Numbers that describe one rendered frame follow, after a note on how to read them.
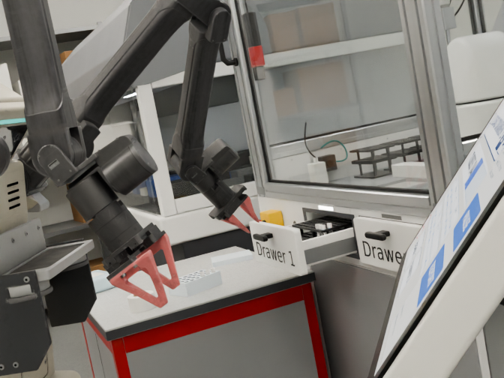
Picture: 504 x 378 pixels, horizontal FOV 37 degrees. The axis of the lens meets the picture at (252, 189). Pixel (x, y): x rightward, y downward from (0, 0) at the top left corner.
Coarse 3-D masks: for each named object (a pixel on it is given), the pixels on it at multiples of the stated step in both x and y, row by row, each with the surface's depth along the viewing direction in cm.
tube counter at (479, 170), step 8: (480, 160) 87; (472, 168) 90; (480, 168) 82; (472, 176) 85; (480, 176) 78; (464, 184) 88; (472, 184) 80; (464, 192) 84; (472, 192) 76; (464, 200) 79
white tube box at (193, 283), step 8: (216, 272) 207; (184, 280) 204; (192, 280) 202; (200, 280) 204; (208, 280) 206; (216, 280) 207; (176, 288) 204; (184, 288) 201; (192, 288) 202; (200, 288) 204; (208, 288) 205; (184, 296) 202
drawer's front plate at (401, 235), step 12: (360, 228) 174; (372, 228) 169; (384, 228) 164; (396, 228) 159; (408, 228) 155; (420, 228) 151; (360, 240) 176; (372, 240) 170; (396, 240) 160; (408, 240) 156; (360, 252) 177; (372, 252) 171; (384, 252) 166; (372, 264) 173; (384, 264) 168; (396, 264) 163
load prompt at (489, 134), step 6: (498, 114) 99; (498, 120) 95; (492, 126) 98; (498, 126) 90; (486, 132) 101; (492, 132) 93; (498, 132) 86; (486, 138) 96; (492, 138) 89; (498, 138) 83; (492, 144) 85; (498, 144) 79; (492, 150) 81; (498, 150) 76; (492, 156) 78
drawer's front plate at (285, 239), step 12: (252, 228) 199; (264, 228) 191; (276, 228) 183; (288, 228) 179; (252, 240) 201; (276, 240) 185; (288, 240) 178; (300, 240) 175; (264, 252) 195; (276, 252) 187; (288, 252) 180; (300, 252) 175; (276, 264) 189; (288, 264) 181; (300, 264) 175
